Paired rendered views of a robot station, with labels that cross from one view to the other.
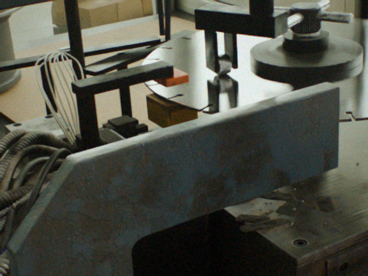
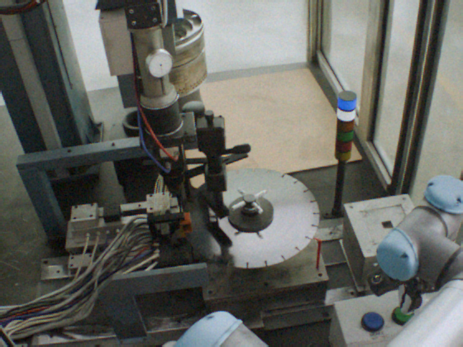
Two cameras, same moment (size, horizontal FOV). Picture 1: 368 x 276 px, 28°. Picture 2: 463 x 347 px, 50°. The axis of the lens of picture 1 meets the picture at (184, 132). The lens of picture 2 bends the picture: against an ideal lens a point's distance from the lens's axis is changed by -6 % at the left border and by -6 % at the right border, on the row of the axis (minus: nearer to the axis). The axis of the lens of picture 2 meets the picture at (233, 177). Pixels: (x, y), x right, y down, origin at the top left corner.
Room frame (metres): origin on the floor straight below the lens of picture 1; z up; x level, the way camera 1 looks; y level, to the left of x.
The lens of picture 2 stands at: (-0.10, -0.47, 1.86)
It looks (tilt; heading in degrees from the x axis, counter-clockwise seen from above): 42 degrees down; 25
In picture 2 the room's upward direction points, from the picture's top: 5 degrees counter-clockwise
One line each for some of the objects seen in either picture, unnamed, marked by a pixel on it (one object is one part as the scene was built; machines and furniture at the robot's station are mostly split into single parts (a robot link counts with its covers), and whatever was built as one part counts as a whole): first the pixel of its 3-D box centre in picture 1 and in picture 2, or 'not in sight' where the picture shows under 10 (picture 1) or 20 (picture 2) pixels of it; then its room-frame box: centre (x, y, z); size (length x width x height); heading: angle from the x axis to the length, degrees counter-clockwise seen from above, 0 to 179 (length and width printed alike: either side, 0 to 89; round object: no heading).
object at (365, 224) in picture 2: not in sight; (383, 244); (0.82, -0.45, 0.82); 0.18 x 0.18 x 0.15; 30
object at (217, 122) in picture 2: not in sight; (213, 152); (0.64, -0.08, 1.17); 0.06 x 0.05 x 0.20; 111
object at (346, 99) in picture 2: not in sight; (346, 100); (0.96, -0.29, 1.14); 0.05 x 0.04 x 0.03; 30
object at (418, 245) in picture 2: not in sight; (419, 249); (0.47, -0.51, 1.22); 0.11 x 0.11 x 0.08; 64
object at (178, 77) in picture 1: (133, 108); (169, 225); (0.60, 0.04, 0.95); 0.10 x 0.03 x 0.07; 120
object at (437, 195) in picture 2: not in sight; (441, 211); (0.56, -0.54, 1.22); 0.09 x 0.08 x 0.11; 154
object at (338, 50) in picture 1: (305, 46); (250, 210); (0.70, -0.13, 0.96); 0.11 x 0.11 x 0.03
